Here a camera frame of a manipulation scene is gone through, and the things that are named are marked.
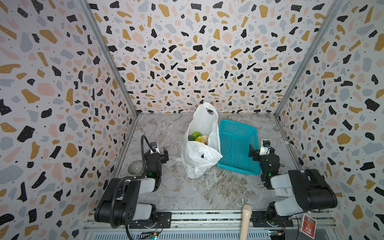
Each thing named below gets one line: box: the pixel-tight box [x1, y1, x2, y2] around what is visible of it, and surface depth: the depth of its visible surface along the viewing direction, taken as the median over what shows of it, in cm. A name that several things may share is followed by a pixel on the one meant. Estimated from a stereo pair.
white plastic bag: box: [180, 102, 223, 179], surface depth 86 cm
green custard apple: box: [192, 131, 203, 138], surface depth 102 cm
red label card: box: [300, 213, 317, 240], surface depth 73 cm
